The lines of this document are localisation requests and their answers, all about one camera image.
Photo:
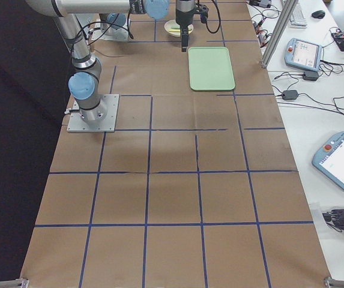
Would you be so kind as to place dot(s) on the teach pendant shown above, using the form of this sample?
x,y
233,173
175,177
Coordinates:
x,y
303,54
329,159

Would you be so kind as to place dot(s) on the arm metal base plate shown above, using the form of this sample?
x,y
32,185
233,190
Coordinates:
x,y
114,33
100,119

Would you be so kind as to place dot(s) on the aluminium frame post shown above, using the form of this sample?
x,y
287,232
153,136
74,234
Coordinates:
x,y
277,32

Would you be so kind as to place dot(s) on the teach pendant near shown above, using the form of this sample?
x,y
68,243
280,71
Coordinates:
x,y
329,159

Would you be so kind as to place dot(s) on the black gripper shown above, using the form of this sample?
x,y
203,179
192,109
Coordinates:
x,y
182,16

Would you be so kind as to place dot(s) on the teach pendant far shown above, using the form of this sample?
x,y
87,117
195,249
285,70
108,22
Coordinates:
x,y
303,54

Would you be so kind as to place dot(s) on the light green tray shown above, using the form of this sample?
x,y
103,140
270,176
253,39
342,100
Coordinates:
x,y
210,69

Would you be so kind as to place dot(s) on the white keyboard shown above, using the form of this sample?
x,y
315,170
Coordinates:
x,y
297,19

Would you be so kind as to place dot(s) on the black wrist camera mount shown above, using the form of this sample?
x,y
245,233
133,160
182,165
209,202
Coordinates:
x,y
202,10

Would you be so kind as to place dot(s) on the black power adapter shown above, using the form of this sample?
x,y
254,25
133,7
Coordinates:
x,y
310,76
289,95

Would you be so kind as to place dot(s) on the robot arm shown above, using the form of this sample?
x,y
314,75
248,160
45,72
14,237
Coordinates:
x,y
128,85
111,22

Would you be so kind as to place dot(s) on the black computer mouse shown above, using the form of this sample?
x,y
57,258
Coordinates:
x,y
320,14

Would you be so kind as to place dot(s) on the white round plate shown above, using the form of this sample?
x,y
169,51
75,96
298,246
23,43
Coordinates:
x,y
172,24

